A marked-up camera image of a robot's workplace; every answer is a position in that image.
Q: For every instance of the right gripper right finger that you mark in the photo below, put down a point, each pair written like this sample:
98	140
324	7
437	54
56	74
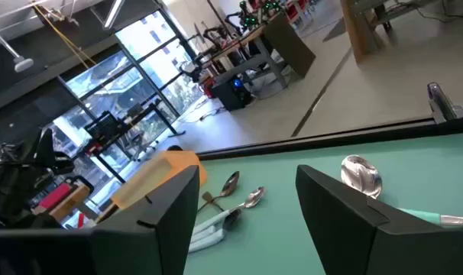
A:
338	221

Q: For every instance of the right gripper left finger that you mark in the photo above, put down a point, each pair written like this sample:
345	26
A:
166	214

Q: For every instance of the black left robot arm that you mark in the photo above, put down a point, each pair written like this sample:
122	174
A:
13	191

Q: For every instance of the orange plastic bin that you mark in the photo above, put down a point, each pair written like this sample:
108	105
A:
178	160

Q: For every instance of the green table mat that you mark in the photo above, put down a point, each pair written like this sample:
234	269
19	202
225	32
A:
426	172

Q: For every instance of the black rack with crate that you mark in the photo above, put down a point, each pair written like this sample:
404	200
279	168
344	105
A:
105	124

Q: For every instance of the red object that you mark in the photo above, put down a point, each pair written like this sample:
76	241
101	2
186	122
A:
54	196

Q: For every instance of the black computer tower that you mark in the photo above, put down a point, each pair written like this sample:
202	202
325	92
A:
231	95

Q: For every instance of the black table clamp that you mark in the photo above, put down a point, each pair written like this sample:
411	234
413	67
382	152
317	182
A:
439	101

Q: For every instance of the workbench with dark panel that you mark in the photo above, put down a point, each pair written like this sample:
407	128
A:
289	46

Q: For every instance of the wooden desk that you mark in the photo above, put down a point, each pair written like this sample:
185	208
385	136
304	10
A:
355	30

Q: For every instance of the ceiling strip light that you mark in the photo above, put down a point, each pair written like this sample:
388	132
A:
113	15

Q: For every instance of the background robot arms green lights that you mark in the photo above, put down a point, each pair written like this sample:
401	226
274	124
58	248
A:
248	19

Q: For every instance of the large glass window wall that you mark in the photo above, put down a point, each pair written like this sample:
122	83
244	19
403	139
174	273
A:
155	42

